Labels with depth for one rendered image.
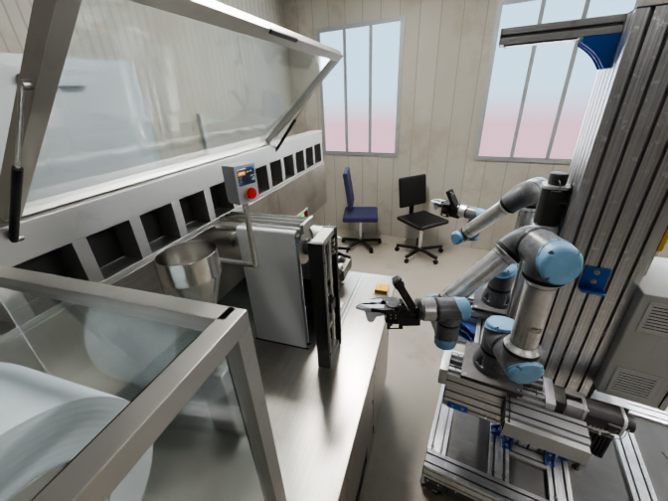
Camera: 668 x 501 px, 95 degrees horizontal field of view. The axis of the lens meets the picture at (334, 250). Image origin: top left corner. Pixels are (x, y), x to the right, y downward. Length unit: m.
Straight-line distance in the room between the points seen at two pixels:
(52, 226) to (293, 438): 0.86
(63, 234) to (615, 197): 1.54
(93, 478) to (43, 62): 0.51
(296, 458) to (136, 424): 0.79
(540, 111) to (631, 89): 2.77
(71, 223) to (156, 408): 0.64
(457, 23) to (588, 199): 3.07
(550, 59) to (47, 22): 3.84
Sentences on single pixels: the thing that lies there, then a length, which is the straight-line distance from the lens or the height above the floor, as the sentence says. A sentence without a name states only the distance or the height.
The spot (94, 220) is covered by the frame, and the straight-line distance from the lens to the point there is 0.95.
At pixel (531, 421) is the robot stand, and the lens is 1.50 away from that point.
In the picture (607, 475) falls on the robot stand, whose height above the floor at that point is 0.21.
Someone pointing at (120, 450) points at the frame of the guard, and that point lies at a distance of 0.35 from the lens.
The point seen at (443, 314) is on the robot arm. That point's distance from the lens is 1.05.
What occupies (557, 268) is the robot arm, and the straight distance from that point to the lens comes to 1.05.
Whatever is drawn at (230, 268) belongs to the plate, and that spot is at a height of 1.23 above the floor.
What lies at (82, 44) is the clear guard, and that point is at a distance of 0.65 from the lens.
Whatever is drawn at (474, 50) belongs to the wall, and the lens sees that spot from 4.07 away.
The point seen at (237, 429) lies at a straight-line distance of 0.53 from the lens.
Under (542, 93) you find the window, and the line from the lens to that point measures 4.02.
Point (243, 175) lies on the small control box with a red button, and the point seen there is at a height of 1.68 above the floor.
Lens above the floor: 1.85
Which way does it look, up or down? 26 degrees down
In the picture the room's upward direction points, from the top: 3 degrees counter-clockwise
